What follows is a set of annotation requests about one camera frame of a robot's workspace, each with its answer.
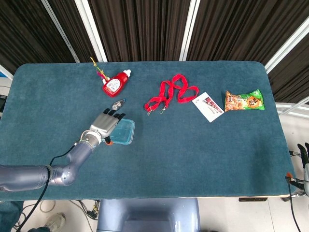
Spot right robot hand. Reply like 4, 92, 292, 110
284, 142, 309, 194

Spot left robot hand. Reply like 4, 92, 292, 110
89, 108, 126, 145

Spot blue translucent lid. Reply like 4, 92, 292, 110
110, 118, 135, 145

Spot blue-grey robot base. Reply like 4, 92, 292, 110
96, 198, 201, 232

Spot dark teardrop correction tape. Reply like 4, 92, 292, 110
111, 98, 126, 112

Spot red bottle with white cap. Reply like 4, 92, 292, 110
102, 69, 132, 98

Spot colourful feather shuttlecock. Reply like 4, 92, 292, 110
90, 57, 111, 85

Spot white metal rack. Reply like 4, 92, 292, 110
275, 96, 309, 119

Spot blue velvet table cloth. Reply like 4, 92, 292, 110
0, 60, 296, 202

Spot green orange snack bag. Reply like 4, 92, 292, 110
225, 88, 266, 112

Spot white card with red print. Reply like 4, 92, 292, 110
192, 91, 224, 123

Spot dark brown pleated curtain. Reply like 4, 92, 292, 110
0, 0, 309, 104

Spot white sneaker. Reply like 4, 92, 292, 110
44, 212, 66, 232

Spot person's blue jeans leg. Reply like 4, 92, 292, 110
0, 200, 49, 232

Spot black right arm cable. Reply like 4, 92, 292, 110
284, 176, 302, 232

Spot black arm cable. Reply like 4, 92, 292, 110
284, 176, 302, 232
14, 142, 80, 232

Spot red lanyard with metal clips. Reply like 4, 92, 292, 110
144, 73, 199, 116

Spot floor cable bundle with plugs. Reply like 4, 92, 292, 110
70, 199, 101, 220

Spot white frame post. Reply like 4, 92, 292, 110
264, 16, 309, 74
41, 0, 80, 63
179, 0, 202, 61
74, 0, 108, 63

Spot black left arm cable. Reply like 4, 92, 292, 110
14, 142, 80, 232

